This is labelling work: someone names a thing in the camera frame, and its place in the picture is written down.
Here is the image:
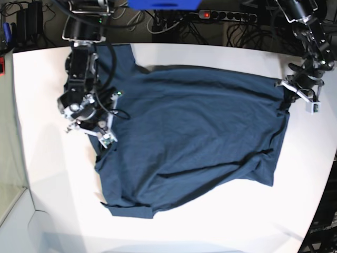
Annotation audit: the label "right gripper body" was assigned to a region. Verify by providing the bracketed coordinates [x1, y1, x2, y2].
[65, 93, 122, 148]

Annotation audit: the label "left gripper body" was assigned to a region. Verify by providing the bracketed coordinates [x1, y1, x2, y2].
[274, 76, 323, 114]

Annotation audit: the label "dark blue t-shirt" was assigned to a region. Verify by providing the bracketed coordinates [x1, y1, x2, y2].
[90, 45, 290, 219]

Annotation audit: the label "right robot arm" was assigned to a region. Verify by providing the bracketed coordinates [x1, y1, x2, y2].
[53, 1, 130, 149]

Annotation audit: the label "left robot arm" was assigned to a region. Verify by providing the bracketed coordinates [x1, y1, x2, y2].
[274, 1, 335, 114]

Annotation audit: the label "red clamp at table edge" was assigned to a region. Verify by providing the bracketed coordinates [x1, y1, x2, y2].
[0, 56, 5, 76]

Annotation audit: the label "blue object at left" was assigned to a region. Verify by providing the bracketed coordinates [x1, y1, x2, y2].
[3, 22, 12, 44]

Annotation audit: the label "blue box at top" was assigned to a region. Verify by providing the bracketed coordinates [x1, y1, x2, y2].
[127, 0, 202, 11]

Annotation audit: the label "black power strip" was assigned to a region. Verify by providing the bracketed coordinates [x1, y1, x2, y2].
[198, 10, 257, 23]

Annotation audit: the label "white cable loops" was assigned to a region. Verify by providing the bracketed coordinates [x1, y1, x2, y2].
[110, 2, 182, 35]

